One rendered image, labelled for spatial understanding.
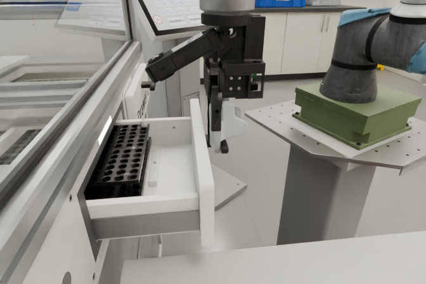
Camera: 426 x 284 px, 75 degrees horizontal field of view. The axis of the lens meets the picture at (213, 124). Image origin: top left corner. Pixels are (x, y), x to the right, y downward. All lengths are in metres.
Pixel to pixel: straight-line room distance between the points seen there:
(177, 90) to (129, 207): 1.12
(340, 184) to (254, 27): 0.60
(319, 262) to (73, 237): 0.35
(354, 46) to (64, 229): 0.72
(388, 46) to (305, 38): 3.10
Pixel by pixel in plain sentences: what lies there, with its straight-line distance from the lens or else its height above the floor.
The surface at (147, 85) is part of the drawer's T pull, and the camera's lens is 0.75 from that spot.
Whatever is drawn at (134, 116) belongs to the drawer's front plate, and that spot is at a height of 0.88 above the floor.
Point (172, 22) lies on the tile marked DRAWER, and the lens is 1.26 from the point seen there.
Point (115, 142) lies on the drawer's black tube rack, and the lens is 0.50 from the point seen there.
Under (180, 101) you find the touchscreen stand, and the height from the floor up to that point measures 0.60.
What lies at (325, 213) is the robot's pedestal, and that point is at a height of 0.52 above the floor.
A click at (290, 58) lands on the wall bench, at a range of 3.80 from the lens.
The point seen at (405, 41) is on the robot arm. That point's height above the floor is 1.03.
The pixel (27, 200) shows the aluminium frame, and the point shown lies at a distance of 0.27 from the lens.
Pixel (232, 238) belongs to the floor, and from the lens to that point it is 1.52.
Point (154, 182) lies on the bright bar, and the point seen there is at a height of 0.85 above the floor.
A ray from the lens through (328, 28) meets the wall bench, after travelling 3.95.
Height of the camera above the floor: 1.14
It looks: 26 degrees down
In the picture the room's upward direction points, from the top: straight up
